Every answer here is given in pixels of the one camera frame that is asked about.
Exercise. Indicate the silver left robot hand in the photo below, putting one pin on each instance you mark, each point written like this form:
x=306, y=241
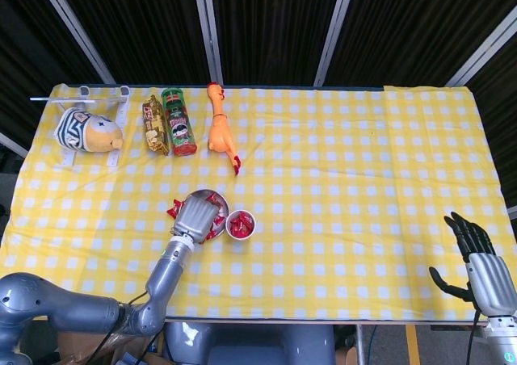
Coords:
x=196, y=219

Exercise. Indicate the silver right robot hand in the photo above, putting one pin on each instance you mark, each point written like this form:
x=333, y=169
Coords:
x=490, y=284

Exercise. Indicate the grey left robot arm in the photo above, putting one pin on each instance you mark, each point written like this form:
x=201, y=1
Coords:
x=169, y=268

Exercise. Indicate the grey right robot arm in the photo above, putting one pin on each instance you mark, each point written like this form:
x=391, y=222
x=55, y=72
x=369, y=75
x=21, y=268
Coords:
x=503, y=341

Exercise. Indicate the white paper cup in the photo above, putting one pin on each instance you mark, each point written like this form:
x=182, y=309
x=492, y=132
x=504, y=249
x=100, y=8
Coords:
x=228, y=223

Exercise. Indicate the round metal plate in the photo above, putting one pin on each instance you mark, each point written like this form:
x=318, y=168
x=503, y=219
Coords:
x=200, y=194

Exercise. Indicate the orange rubber chicken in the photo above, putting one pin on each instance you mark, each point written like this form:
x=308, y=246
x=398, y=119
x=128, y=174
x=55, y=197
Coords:
x=220, y=131

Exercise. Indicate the green Pringles can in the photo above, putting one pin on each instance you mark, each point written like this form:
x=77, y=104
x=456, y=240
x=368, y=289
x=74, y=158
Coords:
x=179, y=127

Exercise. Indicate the gold snack packet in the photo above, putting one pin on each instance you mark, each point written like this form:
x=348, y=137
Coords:
x=155, y=127

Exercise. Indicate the yellow striped plush toy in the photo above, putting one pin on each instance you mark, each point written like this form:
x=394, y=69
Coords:
x=97, y=132

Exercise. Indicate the white folding stand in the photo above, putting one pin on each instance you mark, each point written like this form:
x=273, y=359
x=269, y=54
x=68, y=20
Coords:
x=121, y=110

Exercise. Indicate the grey robot torso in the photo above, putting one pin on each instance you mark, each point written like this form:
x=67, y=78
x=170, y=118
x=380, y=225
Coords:
x=250, y=345

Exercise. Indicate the grey metal table leg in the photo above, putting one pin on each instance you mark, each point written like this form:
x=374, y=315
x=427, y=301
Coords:
x=360, y=342

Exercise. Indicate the yellow checkered tablecloth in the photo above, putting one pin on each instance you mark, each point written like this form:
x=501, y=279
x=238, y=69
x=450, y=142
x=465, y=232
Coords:
x=343, y=219

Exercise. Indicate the brown cardboard box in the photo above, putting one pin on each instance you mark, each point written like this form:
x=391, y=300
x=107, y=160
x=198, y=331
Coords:
x=72, y=346

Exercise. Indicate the black pleated curtain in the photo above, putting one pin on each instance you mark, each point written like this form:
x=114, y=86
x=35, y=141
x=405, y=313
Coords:
x=274, y=26

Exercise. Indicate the grey metal frame post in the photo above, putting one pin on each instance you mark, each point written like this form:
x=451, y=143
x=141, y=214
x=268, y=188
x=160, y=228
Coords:
x=12, y=143
x=335, y=30
x=484, y=56
x=209, y=30
x=76, y=30

